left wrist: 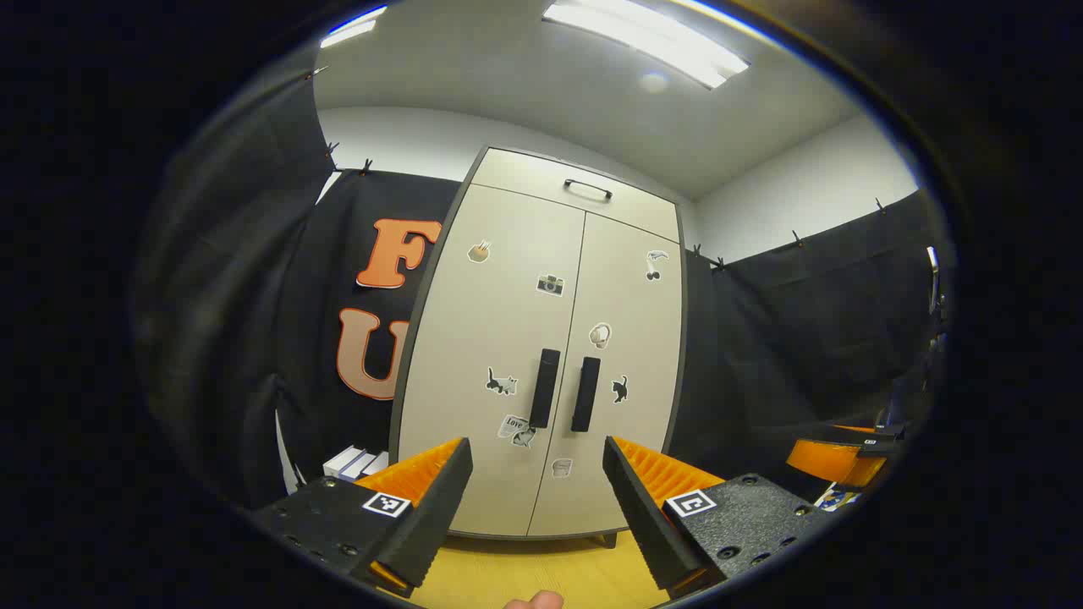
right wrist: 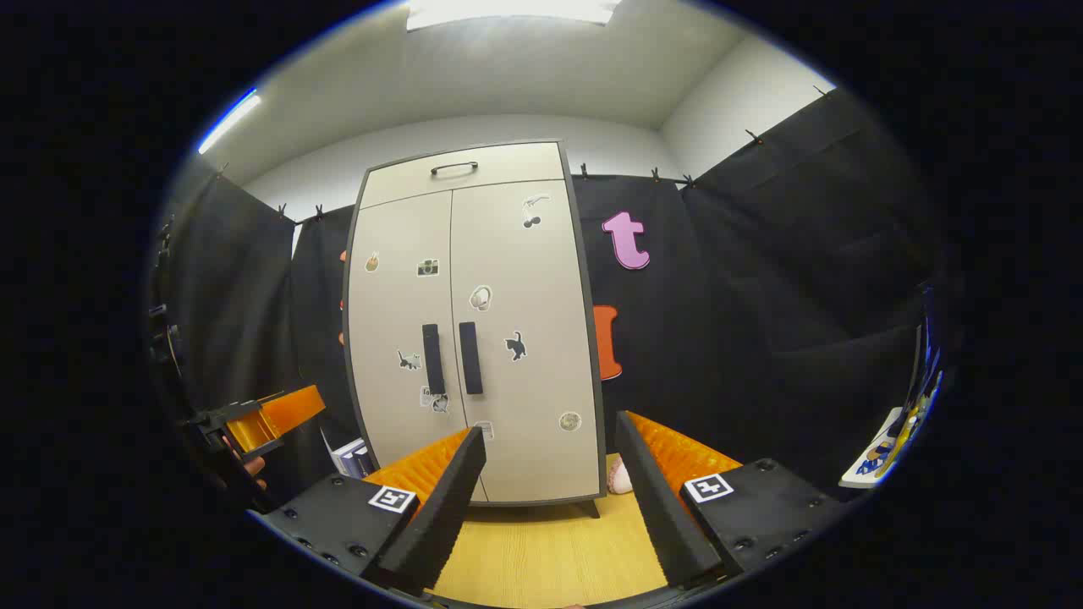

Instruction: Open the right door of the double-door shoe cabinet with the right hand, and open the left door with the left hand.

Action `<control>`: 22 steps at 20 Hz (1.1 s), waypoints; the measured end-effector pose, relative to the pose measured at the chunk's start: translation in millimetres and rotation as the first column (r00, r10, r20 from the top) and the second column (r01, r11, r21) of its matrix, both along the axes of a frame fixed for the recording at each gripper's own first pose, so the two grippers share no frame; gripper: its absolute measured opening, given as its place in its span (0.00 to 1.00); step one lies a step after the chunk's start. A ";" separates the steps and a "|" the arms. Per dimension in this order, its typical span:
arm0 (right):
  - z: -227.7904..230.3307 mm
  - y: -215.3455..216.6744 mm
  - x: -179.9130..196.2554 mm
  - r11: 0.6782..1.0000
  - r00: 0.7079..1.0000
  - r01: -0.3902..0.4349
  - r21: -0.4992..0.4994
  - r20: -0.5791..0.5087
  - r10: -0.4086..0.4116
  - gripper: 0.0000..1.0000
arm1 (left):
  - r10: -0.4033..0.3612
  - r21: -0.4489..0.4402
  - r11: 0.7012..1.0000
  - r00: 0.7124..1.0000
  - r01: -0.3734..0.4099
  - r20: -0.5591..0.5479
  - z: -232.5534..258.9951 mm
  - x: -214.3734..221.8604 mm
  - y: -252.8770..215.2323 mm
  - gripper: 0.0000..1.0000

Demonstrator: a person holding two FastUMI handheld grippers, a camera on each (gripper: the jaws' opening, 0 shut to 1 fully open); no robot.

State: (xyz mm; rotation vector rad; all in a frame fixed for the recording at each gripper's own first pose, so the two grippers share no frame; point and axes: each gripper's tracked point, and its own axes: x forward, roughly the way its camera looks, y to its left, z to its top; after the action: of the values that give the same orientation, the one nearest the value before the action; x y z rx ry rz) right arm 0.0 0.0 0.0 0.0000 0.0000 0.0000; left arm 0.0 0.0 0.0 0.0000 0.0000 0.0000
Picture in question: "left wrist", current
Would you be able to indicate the blue white printed object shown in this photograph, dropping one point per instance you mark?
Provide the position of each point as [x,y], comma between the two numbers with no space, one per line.
[838,499]

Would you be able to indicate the large ceiling light panel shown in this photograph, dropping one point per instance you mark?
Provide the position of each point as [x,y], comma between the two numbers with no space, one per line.
[651,38]

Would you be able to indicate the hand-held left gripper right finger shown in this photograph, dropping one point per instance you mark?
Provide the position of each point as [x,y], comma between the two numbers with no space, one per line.
[639,516]

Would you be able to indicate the beige double-door shoe cabinet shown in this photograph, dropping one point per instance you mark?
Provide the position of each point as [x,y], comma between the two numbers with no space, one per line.
[607,539]

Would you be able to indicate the beige cabinet drawer front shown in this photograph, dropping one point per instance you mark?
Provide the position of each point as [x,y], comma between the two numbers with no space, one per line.
[525,173]

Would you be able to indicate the white frame pole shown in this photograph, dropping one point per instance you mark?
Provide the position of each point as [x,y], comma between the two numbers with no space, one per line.
[286,457]

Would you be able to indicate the beige cabinet door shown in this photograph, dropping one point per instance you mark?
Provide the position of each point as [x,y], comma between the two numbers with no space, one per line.
[474,338]
[643,338]

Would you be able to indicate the small ceiling light panel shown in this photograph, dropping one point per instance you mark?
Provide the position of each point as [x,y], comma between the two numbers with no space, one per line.
[349,30]

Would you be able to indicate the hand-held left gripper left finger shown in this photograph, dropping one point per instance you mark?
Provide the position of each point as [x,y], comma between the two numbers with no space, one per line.
[440,507]

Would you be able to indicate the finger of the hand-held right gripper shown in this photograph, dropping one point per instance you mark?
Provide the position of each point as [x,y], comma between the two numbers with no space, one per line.
[825,461]

